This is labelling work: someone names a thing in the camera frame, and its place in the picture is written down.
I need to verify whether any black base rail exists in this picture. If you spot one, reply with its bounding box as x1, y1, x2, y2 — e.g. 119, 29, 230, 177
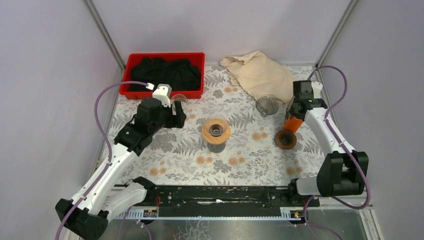
136, 185, 309, 218

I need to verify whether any glass coffee carafe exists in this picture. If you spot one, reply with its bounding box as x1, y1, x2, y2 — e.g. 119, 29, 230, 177
207, 141, 226, 153

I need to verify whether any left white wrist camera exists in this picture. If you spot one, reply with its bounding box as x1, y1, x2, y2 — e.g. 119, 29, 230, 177
146, 83, 172, 108

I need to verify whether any small glass beaker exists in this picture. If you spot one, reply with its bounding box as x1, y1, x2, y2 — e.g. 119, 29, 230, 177
170, 94, 189, 114

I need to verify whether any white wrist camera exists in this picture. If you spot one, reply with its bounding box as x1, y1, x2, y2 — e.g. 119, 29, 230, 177
146, 83, 172, 108
311, 81, 323, 99

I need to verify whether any light wooden ring holder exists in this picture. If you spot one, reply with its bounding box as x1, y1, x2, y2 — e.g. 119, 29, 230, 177
201, 119, 231, 144

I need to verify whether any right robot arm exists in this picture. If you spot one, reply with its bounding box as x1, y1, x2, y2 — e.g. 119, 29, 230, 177
283, 80, 369, 206

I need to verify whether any beige cloth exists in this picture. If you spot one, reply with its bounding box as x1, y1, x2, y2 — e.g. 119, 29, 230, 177
219, 50, 298, 105

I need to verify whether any grey ribbed glass dripper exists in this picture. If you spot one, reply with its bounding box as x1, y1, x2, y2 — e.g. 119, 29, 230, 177
255, 96, 279, 118

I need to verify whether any orange coffee filter box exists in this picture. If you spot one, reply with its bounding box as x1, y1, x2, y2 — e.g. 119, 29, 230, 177
283, 96, 304, 133

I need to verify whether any dark wooden ring holder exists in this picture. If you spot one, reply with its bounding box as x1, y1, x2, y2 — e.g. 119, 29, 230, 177
274, 129, 297, 150

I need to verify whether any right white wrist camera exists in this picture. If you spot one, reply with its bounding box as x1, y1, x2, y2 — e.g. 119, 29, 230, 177
311, 81, 323, 99

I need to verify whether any black cloth in bin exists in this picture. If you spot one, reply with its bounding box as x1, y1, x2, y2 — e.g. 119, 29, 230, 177
129, 57, 202, 91

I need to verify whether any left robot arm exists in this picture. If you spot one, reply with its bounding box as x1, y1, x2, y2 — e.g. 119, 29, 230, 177
55, 98, 187, 240

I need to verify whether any red plastic bin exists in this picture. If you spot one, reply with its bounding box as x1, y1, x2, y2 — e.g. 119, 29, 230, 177
122, 52, 205, 99

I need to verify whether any clear glass dripper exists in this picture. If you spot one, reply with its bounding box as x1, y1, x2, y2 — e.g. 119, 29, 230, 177
204, 117, 229, 137

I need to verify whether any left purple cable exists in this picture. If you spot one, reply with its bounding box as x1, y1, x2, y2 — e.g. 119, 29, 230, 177
54, 80, 148, 240

